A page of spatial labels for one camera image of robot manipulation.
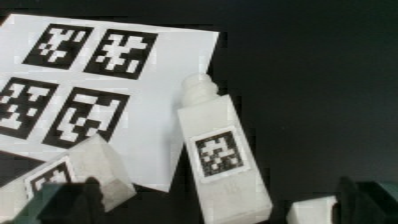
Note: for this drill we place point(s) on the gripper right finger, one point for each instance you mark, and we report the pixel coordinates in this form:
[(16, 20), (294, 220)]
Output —
[(366, 204)]

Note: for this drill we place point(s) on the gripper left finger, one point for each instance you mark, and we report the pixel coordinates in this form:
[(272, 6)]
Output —
[(66, 204)]

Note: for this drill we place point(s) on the white leg with tag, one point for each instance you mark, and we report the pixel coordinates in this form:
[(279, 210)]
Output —
[(231, 191)]

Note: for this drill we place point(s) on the white leg by marker sheet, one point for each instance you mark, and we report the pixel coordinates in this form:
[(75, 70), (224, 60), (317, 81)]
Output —
[(87, 161)]

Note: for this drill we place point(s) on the marker tag sheet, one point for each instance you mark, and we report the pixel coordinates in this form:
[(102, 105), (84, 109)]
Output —
[(91, 76)]

